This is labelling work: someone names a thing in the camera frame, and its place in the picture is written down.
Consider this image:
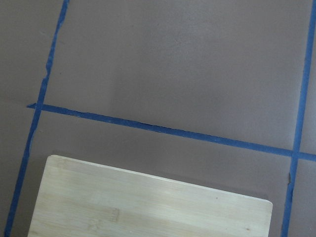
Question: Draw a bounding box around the wooden cutting board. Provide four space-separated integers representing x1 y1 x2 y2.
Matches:
28 155 273 237

